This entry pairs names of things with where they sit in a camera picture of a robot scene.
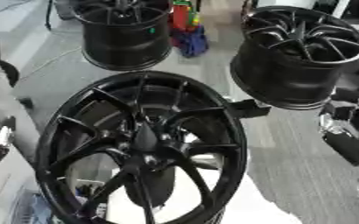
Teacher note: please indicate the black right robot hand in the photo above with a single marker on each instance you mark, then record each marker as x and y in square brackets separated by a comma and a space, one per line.
[347, 145]

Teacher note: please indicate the black spoked wheel tilted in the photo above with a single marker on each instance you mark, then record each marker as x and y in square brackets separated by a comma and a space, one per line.
[279, 78]

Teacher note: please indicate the large black spoked wheel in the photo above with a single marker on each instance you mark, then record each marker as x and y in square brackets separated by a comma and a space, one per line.
[88, 140]

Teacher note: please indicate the white pin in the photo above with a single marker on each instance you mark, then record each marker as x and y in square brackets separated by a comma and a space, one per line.
[165, 136]
[150, 159]

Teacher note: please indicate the black wheel with green sticker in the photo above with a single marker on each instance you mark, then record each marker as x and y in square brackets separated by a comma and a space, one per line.
[126, 40]

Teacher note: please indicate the black curved chair part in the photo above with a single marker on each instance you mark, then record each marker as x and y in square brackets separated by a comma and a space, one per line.
[8, 68]

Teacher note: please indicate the red and blue bag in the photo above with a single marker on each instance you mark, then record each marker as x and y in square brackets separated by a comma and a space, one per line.
[190, 38]

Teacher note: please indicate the black wheel mount bracket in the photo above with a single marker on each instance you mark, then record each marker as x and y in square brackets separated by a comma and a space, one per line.
[249, 108]

